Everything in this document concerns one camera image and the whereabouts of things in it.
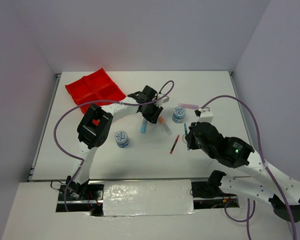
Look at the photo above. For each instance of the blue paint jar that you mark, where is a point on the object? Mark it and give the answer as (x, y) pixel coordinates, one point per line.
(121, 139)
(178, 114)

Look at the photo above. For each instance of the blue paint jar right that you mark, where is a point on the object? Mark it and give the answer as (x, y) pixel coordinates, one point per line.
(178, 114)

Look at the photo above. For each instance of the red four-compartment tray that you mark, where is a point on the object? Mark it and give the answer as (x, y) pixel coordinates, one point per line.
(95, 86)

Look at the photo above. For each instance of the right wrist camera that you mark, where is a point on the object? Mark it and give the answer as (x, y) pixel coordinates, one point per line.
(204, 115)

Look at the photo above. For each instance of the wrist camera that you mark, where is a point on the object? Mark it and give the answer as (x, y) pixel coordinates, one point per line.
(204, 115)
(162, 99)

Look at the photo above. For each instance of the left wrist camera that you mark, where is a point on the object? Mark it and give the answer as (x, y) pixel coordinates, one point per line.
(162, 99)

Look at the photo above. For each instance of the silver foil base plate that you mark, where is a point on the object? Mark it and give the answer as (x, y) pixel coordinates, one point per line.
(147, 198)

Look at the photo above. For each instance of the orange highlighter marker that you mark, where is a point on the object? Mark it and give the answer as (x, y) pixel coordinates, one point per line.
(164, 125)

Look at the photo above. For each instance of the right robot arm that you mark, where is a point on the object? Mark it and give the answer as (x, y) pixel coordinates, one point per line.
(273, 187)

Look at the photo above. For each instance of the red pen refill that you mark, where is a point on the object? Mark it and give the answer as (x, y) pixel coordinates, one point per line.
(174, 144)

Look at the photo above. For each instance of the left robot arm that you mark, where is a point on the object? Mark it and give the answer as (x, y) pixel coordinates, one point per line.
(94, 128)

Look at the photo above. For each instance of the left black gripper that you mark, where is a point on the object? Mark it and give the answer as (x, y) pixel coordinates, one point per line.
(153, 117)

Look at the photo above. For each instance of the blue pen refill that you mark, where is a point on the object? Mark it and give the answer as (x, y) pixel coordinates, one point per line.
(186, 133)

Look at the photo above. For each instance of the blue highlighter marker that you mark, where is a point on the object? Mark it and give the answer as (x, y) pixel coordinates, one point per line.
(143, 128)

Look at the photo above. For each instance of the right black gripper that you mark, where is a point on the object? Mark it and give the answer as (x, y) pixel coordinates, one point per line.
(189, 137)

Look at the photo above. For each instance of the small clear tape roll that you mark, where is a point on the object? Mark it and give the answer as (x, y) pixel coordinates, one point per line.
(183, 139)

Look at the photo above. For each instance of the pink highlighter marker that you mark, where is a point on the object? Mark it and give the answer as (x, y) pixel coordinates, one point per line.
(188, 106)

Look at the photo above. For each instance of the blue paint jar left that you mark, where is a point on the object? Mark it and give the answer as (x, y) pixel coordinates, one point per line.
(121, 139)

